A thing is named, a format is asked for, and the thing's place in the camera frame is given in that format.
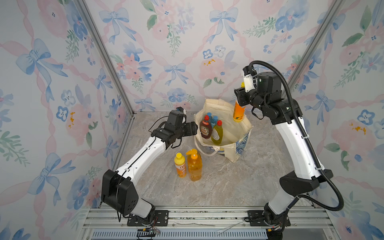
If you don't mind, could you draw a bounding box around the yellow cap orange bottle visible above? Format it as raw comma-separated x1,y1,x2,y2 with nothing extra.
174,153,187,178
233,95,245,123

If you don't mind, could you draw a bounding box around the dark red Fairy bottle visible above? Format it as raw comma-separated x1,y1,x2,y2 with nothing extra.
200,115,212,139

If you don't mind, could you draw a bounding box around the yellow-green red cap bottle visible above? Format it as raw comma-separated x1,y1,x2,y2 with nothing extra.
211,120,224,146

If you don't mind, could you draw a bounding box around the cream shopping bag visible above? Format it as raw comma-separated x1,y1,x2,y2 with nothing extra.
194,99,253,163

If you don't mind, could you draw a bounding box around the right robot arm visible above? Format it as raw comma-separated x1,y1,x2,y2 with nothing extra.
235,72,325,226

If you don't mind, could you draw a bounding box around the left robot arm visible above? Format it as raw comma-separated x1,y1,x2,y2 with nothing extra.
101,107,198,223

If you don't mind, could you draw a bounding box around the orange pump soap bottle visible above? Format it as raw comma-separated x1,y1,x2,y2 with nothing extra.
186,149,203,182

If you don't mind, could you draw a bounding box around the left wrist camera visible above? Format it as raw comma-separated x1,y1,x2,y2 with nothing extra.
176,107,187,118

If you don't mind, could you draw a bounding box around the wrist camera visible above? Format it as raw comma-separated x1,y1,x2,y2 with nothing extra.
242,66,256,93
176,107,187,118

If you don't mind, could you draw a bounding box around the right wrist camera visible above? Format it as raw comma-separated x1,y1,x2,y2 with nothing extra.
242,66,256,93

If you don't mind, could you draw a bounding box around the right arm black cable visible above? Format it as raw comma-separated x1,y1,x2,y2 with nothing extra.
247,60,345,212

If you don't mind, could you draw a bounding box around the right corner aluminium post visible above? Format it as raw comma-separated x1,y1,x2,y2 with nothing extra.
288,0,345,93

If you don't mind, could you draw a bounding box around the corner aluminium post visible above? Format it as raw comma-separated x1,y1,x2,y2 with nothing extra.
74,0,134,117
288,0,345,93

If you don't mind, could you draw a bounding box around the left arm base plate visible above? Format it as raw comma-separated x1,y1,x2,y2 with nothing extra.
127,210,169,227

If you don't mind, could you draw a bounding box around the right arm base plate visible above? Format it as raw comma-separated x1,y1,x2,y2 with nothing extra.
247,209,291,228

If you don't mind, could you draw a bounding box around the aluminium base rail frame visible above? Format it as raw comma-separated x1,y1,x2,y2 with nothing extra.
78,205,341,240

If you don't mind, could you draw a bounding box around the left corner aluminium post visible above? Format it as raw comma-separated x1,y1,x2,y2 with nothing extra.
74,0,134,117

